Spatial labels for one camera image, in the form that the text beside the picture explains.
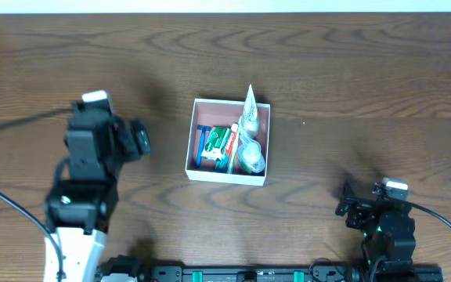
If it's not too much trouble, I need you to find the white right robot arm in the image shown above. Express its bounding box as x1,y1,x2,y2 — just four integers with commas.
335,178,416,281

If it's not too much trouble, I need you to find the white leaf-print tube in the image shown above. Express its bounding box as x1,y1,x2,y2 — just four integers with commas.
239,85,260,139

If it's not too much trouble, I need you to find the clear pump spray bottle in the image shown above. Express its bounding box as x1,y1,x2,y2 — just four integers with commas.
238,134,266,175

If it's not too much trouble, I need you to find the green soap packet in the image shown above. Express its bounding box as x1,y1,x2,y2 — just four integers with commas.
201,127,232,161

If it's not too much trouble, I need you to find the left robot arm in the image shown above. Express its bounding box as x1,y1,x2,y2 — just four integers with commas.
44,102,150,281

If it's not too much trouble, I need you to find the red green toothpaste tube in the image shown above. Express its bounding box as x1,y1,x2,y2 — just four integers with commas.
215,123,239,173

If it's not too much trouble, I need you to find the blue disposable razor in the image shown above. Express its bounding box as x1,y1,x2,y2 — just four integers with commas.
196,125,211,168

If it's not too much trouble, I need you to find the white box pink interior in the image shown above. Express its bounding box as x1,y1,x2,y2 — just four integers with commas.
185,99,268,186

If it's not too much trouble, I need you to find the green white toothbrush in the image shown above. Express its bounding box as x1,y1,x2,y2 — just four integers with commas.
226,123,240,174

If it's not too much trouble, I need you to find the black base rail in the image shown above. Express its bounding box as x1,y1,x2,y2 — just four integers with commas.
93,255,444,282

